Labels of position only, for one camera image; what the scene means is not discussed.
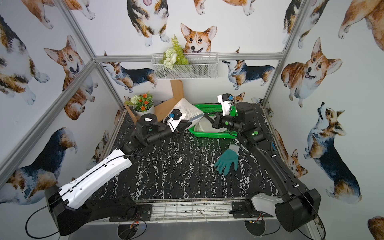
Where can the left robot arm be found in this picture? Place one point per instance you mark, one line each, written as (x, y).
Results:
(70, 206)

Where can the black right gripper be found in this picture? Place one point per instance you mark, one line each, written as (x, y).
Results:
(216, 121)

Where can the artificial fern and white flowers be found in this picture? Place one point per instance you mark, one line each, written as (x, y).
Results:
(174, 55)

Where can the wooden shelf stand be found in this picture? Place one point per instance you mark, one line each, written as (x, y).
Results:
(163, 109)

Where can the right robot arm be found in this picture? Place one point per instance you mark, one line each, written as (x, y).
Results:
(296, 204)

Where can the artificial flower plant in pot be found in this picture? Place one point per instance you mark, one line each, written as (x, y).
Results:
(141, 100)

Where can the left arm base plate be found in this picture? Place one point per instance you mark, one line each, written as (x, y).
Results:
(141, 211)

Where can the white wire wall basket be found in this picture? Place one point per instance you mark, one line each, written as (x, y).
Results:
(195, 66)

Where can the green plastic basket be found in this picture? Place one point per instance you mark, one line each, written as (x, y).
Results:
(211, 110)

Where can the white plant pot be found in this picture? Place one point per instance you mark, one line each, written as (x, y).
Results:
(143, 111)

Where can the teal rubber glove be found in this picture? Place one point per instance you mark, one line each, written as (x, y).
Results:
(230, 157)

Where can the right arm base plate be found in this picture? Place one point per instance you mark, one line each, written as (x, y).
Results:
(244, 209)

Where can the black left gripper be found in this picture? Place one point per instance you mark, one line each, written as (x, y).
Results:
(182, 125)

